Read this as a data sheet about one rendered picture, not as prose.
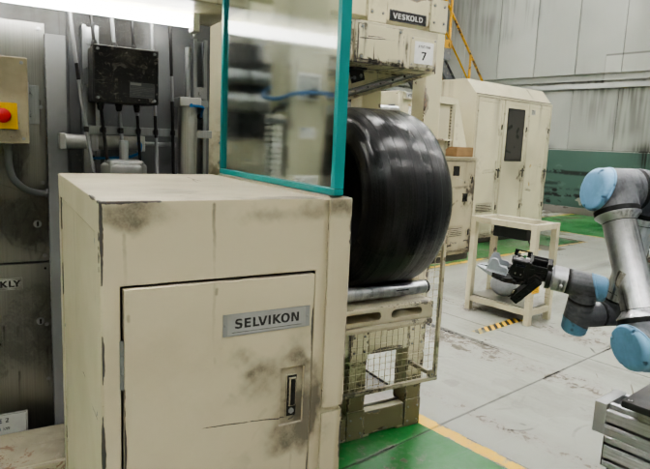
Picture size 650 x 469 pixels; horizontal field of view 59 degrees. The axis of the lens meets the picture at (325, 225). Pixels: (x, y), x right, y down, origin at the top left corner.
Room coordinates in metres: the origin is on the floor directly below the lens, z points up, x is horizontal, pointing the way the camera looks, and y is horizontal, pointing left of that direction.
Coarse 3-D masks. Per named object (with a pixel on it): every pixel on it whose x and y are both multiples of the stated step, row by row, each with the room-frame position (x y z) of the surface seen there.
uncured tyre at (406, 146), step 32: (352, 128) 1.71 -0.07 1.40; (384, 128) 1.69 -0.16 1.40; (416, 128) 1.76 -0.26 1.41; (352, 160) 2.14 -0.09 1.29; (384, 160) 1.62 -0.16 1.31; (416, 160) 1.66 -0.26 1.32; (352, 192) 2.16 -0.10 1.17; (384, 192) 1.59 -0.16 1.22; (416, 192) 1.62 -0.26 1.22; (448, 192) 1.69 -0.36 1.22; (352, 224) 2.13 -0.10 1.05; (384, 224) 1.59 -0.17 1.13; (416, 224) 1.63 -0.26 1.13; (448, 224) 1.70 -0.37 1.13; (352, 256) 1.67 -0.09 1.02; (384, 256) 1.62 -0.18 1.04; (416, 256) 1.68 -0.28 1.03
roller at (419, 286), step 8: (408, 280) 1.81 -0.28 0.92; (416, 280) 1.82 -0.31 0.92; (424, 280) 1.83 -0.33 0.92; (352, 288) 1.69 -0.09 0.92; (360, 288) 1.70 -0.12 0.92; (368, 288) 1.71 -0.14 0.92; (376, 288) 1.72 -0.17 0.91; (384, 288) 1.74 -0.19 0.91; (392, 288) 1.75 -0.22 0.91; (400, 288) 1.77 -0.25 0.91; (408, 288) 1.78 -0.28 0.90; (416, 288) 1.80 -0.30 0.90; (424, 288) 1.81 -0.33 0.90; (352, 296) 1.67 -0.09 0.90; (360, 296) 1.69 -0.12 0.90; (368, 296) 1.70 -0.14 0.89; (376, 296) 1.72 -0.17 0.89; (384, 296) 1.74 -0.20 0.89; (392, 296) 1.76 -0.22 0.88
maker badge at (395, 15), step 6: (390, 12) 2.51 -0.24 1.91; (396, 12) 2.52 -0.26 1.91; (402, 12) 2.54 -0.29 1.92; (390, 18) 2.51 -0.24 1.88; (396, 18) 2.52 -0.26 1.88; (402, 18) 2.54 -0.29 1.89; (408, 18) 2.56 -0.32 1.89; (414, 18) 2.57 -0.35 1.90; (420, 18) 2.59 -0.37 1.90; (426, 18) 2.60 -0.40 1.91; (414, 24) 2.57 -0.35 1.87; (420, 24) 2.59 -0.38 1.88; (426, 24) 2.61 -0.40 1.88
